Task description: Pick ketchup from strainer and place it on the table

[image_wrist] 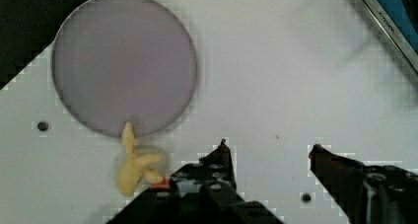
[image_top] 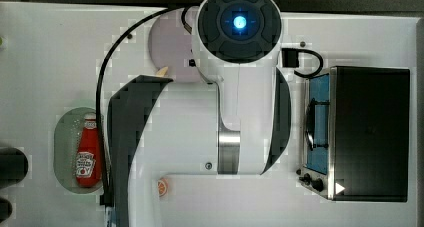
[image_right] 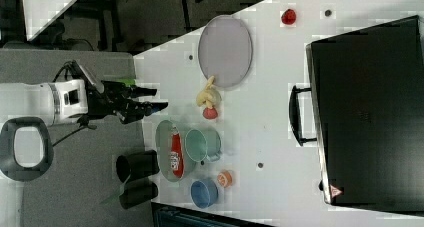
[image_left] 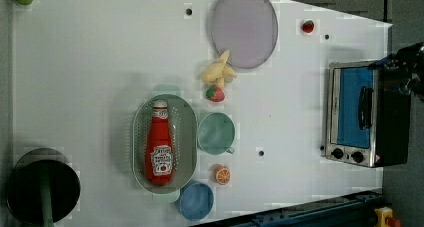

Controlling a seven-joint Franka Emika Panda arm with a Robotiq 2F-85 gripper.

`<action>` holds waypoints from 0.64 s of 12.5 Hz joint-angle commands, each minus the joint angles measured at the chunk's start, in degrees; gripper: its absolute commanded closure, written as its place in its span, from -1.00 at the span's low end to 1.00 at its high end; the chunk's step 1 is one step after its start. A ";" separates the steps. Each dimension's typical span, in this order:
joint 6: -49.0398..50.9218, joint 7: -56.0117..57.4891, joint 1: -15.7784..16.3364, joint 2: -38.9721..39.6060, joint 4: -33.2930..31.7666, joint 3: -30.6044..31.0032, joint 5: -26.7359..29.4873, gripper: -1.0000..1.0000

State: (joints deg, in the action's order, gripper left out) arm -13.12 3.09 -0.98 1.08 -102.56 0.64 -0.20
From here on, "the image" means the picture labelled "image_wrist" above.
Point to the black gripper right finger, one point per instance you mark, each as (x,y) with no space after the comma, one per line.
(367,194)

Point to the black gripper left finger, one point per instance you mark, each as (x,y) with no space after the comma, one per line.
(201,193)

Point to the yellow plush banana bunch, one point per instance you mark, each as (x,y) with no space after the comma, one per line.
(137,166)

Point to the grey round plate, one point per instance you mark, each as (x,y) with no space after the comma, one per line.
(118,61)

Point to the silver toaster oven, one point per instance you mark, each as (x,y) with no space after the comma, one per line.
(398,21)

